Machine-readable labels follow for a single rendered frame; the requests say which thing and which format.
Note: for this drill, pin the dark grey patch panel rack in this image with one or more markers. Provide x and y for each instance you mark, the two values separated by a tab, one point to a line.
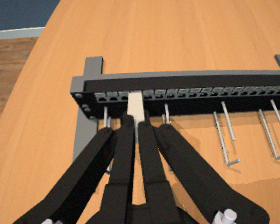
206	91

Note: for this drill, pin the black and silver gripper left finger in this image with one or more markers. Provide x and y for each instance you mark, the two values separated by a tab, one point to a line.
70	195

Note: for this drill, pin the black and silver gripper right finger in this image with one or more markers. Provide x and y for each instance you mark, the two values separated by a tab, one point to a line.
215	199

